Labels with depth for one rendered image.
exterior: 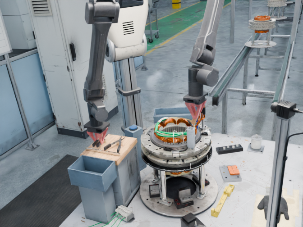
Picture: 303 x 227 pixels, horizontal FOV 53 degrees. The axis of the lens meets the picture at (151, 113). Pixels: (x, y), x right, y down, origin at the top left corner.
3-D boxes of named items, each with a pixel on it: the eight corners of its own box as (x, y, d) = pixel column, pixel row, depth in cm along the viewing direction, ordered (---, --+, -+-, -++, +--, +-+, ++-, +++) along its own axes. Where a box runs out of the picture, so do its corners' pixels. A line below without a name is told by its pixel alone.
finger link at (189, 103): (207, 116, 123) (208, 94, 120) (200, 122, 117) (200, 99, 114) (192, 114, 127) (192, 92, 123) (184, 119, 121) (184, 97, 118)
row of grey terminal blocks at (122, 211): (136, 218, 137) (135, 211, 136) (129, 224, 134) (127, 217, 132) (121, 209, 144) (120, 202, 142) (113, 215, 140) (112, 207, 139)
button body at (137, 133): (146, 167, 172) (142, 127, 161) (137, 173, 168) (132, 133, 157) (138, 162, 177) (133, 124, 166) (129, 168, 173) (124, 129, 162)
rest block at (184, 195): (177, 197, 141) (177, 188, 139) (189, 194, 143) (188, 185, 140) (181, 204, 138) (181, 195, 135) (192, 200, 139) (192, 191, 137)
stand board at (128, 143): (117, 165, 130) (117, 161, 129) (80, 158, 138) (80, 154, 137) (137, 142, 147) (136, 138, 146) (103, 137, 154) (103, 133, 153)
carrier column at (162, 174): (166, 204, 141) (163, 167, 132) (161, 203, 142) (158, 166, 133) (168, 201, 143) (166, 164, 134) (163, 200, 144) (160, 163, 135)
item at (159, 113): (198, 149, 185) (198, 106, 172) (199, 159, 175) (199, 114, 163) (158, 150, 187) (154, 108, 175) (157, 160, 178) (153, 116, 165)
